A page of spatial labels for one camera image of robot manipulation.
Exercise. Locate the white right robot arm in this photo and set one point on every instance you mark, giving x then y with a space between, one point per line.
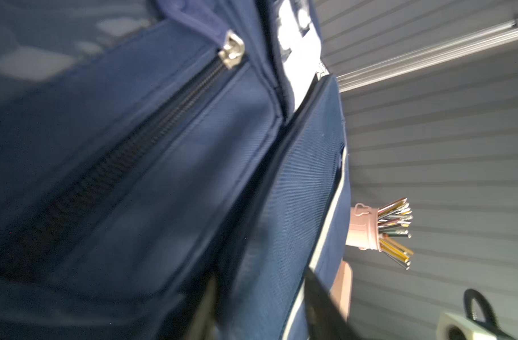
456 326

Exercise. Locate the pink pencil case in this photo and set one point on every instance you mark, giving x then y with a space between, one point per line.
341 289

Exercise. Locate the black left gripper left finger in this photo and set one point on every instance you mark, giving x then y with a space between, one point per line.
198 321

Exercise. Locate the bundle of coloured pencils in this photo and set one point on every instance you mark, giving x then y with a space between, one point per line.
393 223

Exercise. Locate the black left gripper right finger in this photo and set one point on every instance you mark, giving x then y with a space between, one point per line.
323 318

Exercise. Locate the pink pencil cup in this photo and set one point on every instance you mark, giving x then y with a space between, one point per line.
363 229

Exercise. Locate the navy blue student backpack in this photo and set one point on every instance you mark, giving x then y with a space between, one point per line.
146 146

